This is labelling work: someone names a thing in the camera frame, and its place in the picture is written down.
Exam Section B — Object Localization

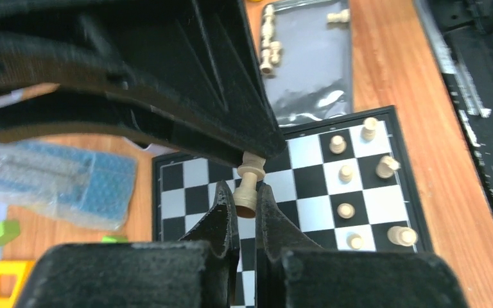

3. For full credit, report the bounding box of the green cube back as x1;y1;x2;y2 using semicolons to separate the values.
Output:
0;220;21;247

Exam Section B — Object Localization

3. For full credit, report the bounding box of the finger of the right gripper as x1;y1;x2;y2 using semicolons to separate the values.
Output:
0;87;246;166
0;1;286;159

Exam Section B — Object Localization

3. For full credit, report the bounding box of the light chess pawn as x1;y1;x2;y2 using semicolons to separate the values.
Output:
339;165;354;183

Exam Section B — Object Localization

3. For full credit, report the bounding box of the light chess piece eleventh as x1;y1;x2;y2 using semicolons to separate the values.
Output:
233;152;266;218

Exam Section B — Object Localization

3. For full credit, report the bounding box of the tin lid with light pieces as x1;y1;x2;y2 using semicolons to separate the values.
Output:
262;1;353;128

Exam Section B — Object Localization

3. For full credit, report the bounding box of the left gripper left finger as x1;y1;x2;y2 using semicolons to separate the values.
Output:
16;181;240;307

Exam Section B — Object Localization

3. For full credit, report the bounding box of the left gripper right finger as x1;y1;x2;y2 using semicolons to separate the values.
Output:
255;184;467;307

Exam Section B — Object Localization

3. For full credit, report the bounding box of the green cube middle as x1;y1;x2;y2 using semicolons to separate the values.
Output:
101;235;128;243

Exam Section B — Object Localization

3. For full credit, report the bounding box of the green cube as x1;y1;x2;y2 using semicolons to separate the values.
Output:
0;220;21;247
101;235;128;243

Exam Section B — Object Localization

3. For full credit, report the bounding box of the bubble-wrapped blue metronome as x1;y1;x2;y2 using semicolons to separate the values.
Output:
0;141;137;231

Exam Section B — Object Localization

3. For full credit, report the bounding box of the light chess piece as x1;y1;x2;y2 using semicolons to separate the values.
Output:
336;203;356;219
329;135;347;155
361;117;379;142
376;155;401;179
387;226;418;247
347;234;364;250

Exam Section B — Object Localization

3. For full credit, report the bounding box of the folding chess board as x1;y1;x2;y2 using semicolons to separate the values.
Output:
151;105;433;308

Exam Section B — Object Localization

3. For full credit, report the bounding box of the yellow triangle block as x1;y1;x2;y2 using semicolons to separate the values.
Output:
0;261;35;308

